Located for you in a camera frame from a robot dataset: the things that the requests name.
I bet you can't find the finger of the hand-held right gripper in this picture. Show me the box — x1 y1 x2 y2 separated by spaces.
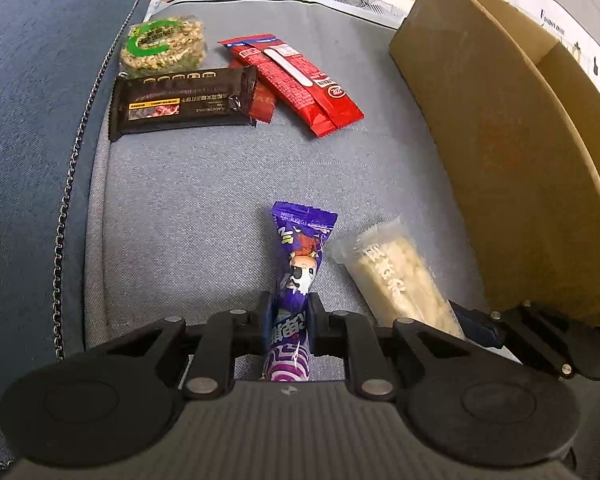
450 300 588 378

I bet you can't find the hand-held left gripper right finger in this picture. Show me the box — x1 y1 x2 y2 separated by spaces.
305 292 518 403

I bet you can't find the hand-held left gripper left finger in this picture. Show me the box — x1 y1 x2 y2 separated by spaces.
82 292 277 402

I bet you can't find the purple candy packet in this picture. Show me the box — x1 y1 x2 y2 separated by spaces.
262 201 338 383

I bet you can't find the pale nougat bar clear packet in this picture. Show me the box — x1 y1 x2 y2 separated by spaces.
330 215 467 342

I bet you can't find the brown cardboard box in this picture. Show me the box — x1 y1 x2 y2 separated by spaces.
389 0 600 328

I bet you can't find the red square snack packet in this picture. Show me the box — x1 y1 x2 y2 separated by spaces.
228 55 279 124

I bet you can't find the green round rice cake packet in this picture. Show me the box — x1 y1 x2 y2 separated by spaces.
119 16 208 79

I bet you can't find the black snack packet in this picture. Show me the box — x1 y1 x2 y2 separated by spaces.
107 66 258 142

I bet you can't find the red packet with blue tab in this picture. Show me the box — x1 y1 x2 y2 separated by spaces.
218 35 333 139

